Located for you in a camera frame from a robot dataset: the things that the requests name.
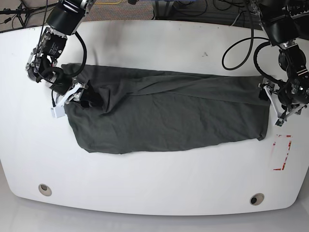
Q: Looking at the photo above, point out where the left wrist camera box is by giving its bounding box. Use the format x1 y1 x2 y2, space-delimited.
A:
275 119 284 127

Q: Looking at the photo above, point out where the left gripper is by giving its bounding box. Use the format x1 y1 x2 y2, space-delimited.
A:
258 78 309 121

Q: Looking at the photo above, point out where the red tape rectangle marking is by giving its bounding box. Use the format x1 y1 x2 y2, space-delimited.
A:
270 134 292 171

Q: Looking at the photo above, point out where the yellow cable on floor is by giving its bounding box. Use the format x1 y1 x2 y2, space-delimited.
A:
96 0 121 6

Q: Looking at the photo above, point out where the table cable grommet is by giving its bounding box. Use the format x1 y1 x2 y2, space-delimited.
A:
38 184 52 197
250 193 265 206

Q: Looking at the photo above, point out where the white power strip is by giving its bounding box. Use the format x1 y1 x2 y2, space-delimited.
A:
289 5 309 18

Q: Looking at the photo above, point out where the dark grey T-shirt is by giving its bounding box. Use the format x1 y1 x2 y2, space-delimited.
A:
65 65 270 154

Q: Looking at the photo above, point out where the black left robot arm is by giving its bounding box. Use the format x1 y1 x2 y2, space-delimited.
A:
252 0 309 126

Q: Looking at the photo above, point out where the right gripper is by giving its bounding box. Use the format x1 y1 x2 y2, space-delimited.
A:
52 81 103 108

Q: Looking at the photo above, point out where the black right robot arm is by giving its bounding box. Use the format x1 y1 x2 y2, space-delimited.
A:
26 0 103 109

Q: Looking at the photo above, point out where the left table cable grommet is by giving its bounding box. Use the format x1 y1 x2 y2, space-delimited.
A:
38 184 52 197

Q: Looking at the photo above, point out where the right table cable grommet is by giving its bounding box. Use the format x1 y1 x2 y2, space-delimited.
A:
250 193 265 206

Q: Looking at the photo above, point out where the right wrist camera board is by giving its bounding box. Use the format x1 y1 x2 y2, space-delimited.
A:
51 106 65 118

